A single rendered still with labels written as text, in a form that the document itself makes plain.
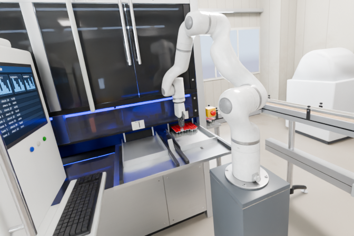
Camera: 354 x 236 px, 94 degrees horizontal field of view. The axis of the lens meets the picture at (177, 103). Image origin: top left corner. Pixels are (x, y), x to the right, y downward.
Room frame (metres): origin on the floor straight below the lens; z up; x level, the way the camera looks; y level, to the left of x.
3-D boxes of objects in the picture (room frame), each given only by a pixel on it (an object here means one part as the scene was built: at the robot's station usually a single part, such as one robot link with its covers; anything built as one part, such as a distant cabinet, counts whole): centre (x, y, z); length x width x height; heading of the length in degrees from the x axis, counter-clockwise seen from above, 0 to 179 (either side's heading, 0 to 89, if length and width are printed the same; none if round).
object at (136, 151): (1.02, 0.26, 0.90); 0.34 x 0.26 x 0.04; 18
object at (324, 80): (2.64, -2.36, 0.70); 0.80 x 0.64 x 1.40; 18
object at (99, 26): (1.06, 0.48, 1.51); 0.47 x 0.01 x 0.59; 108
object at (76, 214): (0.69, 0.51, 0.82); 0.40 x 0.14 x 0.02; 16
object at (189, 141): (1.13, -0.06, 0.90); 0.34 x 0.26 x 0.04; 18
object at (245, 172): (0.68, -0.28, 0.95); 0.19 x 0.19 x 0.18
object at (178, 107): (1.10, -0.02, 1.11); 0.10 x 0.07 x 0.11; 18
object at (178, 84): (1.10, -0.01, 1.25); 0.09 x 0.08 x 0.13; 122
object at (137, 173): (1.01, 0.08, 0.87); 0.70 x 0.48 x 0.02; 108
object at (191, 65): (1.25, -0.14, 1.40); 0.05 x 0.01 x 0.80; 108
